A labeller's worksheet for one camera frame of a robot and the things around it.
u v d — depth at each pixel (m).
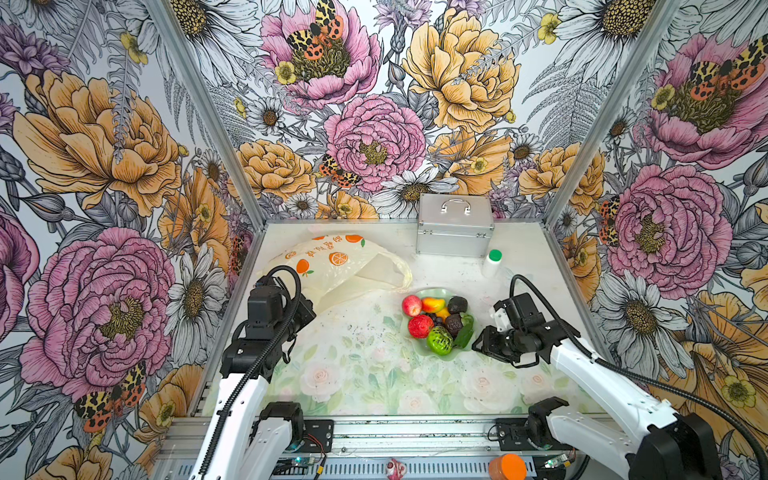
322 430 0.76
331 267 0.88
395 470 0.66
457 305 0.87
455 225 1.05
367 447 0.73
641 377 0.46
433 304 0.90
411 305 0.87
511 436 0.74
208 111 0.88
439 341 0.79
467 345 0.84
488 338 0.73
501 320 0.76
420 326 0.85
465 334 0.83
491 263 1.00
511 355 0.70
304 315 0.67
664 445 0.39
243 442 0.45
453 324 0.83
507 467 0.62
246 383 0.47
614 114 0.90
